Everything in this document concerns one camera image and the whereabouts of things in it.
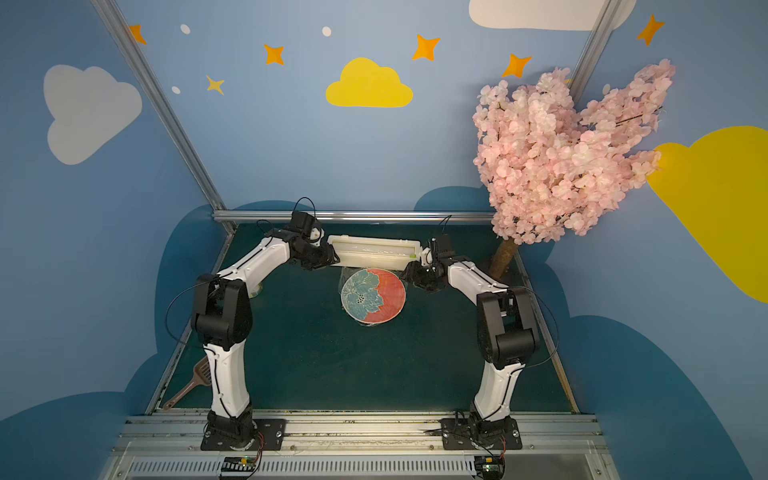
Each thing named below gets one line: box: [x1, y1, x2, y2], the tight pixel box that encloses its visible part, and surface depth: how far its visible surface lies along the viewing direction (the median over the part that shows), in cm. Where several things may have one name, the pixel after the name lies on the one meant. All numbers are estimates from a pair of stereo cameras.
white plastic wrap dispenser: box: [327, 234, 422, 270], surface depth 107 cm
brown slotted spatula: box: [163, 356, 212, 410], surface depth 83 cm
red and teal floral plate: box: [340, 268, 407, 324], surface depth 103 cm
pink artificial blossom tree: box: [472, 59, 676, 281], surface depth 66 cm
